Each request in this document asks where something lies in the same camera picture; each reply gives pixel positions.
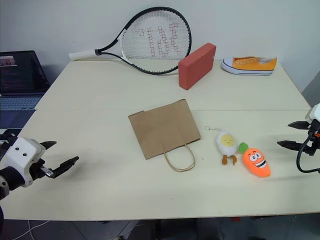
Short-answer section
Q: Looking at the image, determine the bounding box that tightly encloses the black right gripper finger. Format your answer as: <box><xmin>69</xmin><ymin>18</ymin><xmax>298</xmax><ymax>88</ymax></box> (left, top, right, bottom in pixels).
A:
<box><xmin>287</xmin><ymin>120</ymin><xmax>313</xmax><ymax>130</ymax></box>
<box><xmin>276</xmin><ymin>140</ymin><xmax>305</xmax><ymax>152</ymax></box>

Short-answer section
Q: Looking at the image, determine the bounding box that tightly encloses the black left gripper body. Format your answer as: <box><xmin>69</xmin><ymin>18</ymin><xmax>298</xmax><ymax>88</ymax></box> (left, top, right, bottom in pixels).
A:
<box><xmin>29</xmin><ymin>159</ymin><xmax>55</xmax><ymax>181</ymax></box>

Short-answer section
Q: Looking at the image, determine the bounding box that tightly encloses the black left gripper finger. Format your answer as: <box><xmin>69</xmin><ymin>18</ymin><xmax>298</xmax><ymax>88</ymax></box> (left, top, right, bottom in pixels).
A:
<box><xmin>50</xmin><ymin>156</ymin><xmax>80</xmax><ymax>179</ymax></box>
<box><xmin>39</xmin><ymin>140</ymin><xmax>58</xmax><ymax>151</ymax></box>

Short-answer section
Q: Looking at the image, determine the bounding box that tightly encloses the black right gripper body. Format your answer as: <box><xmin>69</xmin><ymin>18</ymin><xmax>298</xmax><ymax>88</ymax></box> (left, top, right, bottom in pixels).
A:
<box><xmin>303</xmin><ymin>119</ymin><xmax>320</xmax><ymax>157</ymax></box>

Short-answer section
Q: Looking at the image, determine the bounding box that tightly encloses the brown paper bag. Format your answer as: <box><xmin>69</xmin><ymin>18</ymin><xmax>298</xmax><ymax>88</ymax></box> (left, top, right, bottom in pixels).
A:
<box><xmin>128</xmin><ymin>98</ymin><xmax>202</xmax><ymax>173</ymax></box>

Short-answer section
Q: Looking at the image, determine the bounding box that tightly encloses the orange carrot plush toy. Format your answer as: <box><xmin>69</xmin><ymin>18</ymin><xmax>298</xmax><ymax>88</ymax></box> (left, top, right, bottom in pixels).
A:
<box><xmin>238</xmin><ymin>141</ymin><xmax>272</xmax><ymax>178</ymax></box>

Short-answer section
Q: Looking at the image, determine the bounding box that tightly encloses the egg plush toy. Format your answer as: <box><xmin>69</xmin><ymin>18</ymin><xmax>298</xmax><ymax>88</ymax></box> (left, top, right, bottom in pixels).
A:
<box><xmin>204</xmin><ymin>125</ymin><xmax>238</xmax><ymax>166</ymax></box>

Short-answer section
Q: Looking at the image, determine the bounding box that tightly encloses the yellow canvas sneaker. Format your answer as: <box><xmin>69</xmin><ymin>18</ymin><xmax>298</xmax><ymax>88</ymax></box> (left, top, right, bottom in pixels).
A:
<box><xmin>220</xmin><ymin>56</ymin><xmax>278</xmax><ymax>76</ymax></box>

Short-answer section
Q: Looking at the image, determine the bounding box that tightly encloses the dark laptop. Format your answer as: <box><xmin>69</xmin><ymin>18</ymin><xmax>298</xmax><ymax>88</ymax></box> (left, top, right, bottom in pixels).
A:
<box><xmin>0</xmin><ymin>50</ymin><xmax>51</xmax><ymax>130</ymax></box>

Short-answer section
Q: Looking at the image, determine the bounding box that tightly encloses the black and white tennis racket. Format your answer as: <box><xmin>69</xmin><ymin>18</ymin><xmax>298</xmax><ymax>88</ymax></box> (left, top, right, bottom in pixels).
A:
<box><xmin>68</xmin><ymin>6</ymin><xmax>193</xmax><ymax>76</ymax></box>

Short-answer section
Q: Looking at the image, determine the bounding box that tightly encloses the red foam brick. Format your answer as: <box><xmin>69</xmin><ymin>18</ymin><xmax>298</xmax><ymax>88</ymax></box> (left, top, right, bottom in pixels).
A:
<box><xmin>178</xmin><ymin>42</ymin><xmax>217</xmax><ymax>90</ymax></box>

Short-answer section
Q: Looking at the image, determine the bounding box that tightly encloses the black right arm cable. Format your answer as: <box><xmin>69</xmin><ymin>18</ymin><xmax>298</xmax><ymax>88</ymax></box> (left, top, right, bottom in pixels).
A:
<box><xmin>295</xmin><ymin>129</ymin><xmax>320</xmax><ymax>174</ymax></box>

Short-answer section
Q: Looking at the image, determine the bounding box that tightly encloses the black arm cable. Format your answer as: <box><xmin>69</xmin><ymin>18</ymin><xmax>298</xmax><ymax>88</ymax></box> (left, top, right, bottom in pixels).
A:
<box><xmin>295</xmin><ymin>129</ymin><xmax>320</xmax><ymax>174</ymax></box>
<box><xmin>0</xmin><ymin>130</ymin><xmax>19</xmax><ymax>161</ymax></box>

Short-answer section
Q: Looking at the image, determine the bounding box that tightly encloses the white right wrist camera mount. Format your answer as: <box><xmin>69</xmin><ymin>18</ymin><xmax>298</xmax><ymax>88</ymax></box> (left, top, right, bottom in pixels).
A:
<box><xmin>306</xmin><ymin>102</ymin><xmax>320</xmax><ymax>123</ymax></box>

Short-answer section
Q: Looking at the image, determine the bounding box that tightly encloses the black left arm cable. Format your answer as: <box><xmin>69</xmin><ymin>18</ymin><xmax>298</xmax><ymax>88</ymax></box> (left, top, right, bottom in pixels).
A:
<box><xmin>0</xmin><ymin>130</ymin><xmax>19</xmax><ymax>161</ymax></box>

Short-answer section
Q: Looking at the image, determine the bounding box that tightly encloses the white floor cable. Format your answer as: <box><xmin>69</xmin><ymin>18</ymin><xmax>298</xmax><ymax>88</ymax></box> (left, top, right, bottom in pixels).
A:
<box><xmin>14</xmin><ymin>219</ymin><xmax>51</xmax><ymax>240</ymax></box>

